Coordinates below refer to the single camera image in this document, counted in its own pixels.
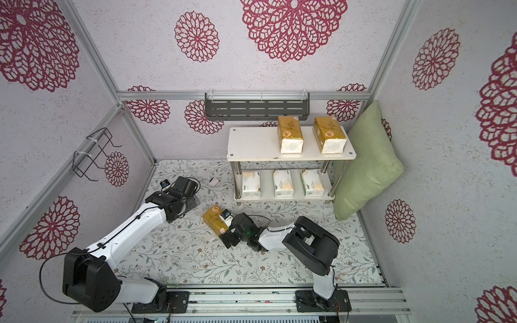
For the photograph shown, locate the white tissue pack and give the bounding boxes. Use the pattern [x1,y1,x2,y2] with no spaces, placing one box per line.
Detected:
[300,170,324,196]
[272,170,294,197]
[242,170,261,199]

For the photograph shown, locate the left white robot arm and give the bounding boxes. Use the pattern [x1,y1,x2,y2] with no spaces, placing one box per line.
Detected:
[63,176,201,313]

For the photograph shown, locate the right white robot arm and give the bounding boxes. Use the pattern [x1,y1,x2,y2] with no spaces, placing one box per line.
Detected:
[222,213,340,301]

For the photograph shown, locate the white two-tier shelf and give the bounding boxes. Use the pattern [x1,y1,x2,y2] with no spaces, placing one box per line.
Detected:
[227,126,357,203]

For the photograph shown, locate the green pillow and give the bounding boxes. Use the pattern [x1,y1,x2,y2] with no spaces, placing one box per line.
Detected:
[333,101,404,221]

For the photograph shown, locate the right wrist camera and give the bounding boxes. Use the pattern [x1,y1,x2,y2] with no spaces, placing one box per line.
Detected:
[220,209,233,227]

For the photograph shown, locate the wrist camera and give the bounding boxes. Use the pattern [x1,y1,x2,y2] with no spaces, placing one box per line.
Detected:
[160,179,171,191]
[220,209,233,227]

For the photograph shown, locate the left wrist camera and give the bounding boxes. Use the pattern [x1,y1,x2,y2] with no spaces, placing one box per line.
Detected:
[160,179,171,191]

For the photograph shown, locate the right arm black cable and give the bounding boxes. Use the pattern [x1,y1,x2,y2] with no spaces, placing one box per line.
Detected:
[246,213,296,235]

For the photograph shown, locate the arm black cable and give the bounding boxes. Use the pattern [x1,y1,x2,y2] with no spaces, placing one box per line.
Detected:
[38,176,202,323]
[246,213,296,235]

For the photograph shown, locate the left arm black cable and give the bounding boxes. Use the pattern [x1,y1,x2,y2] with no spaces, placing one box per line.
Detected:
[38,176,202,323]

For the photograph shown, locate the metal base rail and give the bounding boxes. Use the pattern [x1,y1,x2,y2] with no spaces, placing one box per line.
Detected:
[69,286,416,322]

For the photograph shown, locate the black wire wall rack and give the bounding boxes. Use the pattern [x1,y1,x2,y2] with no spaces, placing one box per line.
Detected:
[71,127,121,182]

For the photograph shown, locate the grey wall-mounted rack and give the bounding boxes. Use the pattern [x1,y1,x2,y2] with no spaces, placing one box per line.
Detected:
[204,92,310,121]

